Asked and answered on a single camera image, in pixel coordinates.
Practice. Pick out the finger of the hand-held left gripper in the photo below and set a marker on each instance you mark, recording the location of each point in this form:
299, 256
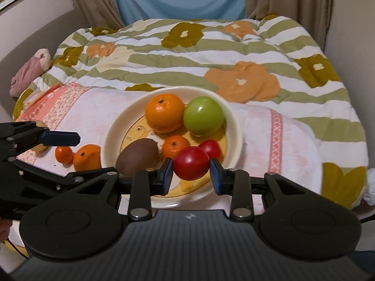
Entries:
44, 173
58, 139

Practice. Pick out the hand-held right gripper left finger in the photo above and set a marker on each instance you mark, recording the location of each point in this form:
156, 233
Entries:
168, 175

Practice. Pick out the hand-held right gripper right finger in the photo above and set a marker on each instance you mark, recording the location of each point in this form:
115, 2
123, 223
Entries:
215, 175

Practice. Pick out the red tomato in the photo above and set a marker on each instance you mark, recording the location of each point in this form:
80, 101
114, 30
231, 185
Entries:
211, 147
191, 163

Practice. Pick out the small mandarin orange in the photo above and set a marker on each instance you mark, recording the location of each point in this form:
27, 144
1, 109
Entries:
64, 154
175, 147

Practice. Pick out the brown kiwi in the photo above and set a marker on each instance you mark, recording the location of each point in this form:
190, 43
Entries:
136, 156

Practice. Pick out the green apple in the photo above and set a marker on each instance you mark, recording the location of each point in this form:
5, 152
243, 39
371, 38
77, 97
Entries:
204, 116

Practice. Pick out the large orange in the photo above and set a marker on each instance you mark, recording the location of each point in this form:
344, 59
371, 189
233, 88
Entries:
165, 113
88, 158

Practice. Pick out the cream bowl with cartoon print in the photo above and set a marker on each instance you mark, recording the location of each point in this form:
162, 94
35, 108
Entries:
126, 117

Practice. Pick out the pink floral towel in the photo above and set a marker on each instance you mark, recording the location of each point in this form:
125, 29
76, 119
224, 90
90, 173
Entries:
93, 108

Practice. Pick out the pink plush toy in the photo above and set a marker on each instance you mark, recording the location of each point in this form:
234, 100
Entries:
29, 70

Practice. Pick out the beige upholstered headboard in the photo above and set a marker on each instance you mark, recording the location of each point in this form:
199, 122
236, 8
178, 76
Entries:
35, 32

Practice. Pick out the floral striped blanket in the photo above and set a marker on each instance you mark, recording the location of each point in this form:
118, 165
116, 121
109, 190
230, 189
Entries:
181, 58

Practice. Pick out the beige curtain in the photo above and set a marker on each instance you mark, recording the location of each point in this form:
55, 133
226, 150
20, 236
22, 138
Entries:
293, 3
90, 0

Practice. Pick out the crumpled white tissue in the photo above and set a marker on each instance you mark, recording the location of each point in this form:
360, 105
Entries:
370, 187

